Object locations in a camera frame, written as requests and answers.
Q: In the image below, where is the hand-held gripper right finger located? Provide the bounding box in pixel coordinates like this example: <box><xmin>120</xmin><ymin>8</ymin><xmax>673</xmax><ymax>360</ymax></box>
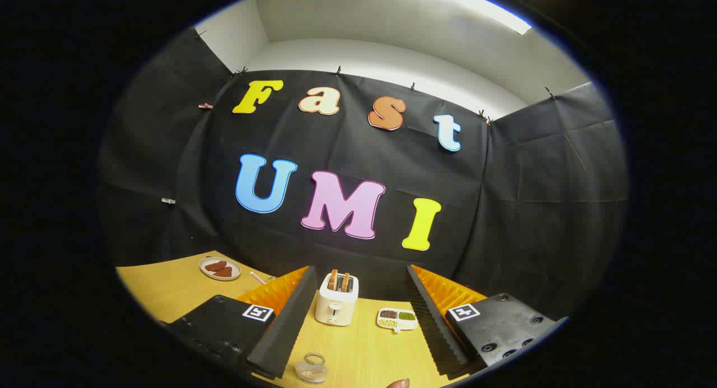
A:
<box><xmin>404</xmin><ymin>264</ymin><xmax>567</xmax><ymax>380</ymax></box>

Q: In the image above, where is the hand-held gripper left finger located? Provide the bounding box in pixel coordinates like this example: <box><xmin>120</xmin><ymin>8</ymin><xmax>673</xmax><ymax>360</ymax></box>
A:
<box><xmin>160</xmin><ymin>266</ymin><xmax>319</xmax><ymax>380</ymax></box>

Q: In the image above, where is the clear plastic juice bottle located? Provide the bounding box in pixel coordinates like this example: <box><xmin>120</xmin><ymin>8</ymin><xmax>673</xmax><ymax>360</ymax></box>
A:
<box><xmin>295</xmin><ymin>353</ymin><xmax>328</xmax><ymax>384</ymax></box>

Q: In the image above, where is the divided dish of beans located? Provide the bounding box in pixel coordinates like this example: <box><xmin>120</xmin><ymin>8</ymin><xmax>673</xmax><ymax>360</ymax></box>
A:
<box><xmin>376</xmin><ymin>308</ymin><xmax>418</xmax><ymax>334</ymax></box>

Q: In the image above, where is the cream toaster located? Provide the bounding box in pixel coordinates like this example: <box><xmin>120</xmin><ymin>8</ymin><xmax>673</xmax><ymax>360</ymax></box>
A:
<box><xmin>315</xmin><ymin>272</ymin><xmax>360</xmax><ymax>326</ymax></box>

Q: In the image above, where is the wooden table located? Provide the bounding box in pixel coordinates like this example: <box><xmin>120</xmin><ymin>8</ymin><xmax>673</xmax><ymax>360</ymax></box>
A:
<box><xmin>115</xmin><ymin>251</ymin><xmax>477</xmax><ymax>388</ymax></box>

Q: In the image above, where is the small round plate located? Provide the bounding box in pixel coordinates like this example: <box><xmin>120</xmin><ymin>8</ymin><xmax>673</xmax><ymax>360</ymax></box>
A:
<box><xmin>199</xmin><ymin>256</ymin><xmax>242</xmax><ymax>281</ymax></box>

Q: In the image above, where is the black backdrop cloth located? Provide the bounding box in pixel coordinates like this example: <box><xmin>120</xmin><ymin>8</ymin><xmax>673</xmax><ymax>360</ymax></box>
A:
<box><xmin>98</xmin><ymin>27</ymin><xmax>631</xmax><ymax>321</ymax></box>

